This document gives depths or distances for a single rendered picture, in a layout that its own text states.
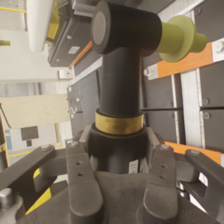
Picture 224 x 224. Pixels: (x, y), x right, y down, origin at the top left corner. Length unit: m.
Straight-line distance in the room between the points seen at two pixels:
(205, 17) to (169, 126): 0.17
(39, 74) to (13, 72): 0.58
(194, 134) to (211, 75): 0.10
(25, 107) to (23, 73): 0.85
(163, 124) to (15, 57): 4.47
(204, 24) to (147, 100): 0.16
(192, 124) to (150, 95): 0.10
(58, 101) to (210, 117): 4.42
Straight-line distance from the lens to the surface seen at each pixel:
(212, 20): 0.26
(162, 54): 0.17
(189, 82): 0.28
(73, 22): 0.44
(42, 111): 4.52
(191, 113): 0.28
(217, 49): 0.22
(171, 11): 0.32
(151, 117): 0.33
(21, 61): 4.61
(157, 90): 0.31
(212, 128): 0.26
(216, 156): 0.26
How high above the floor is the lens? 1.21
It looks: 28 degrees down
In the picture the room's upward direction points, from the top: 97 degrees counter-clockwise
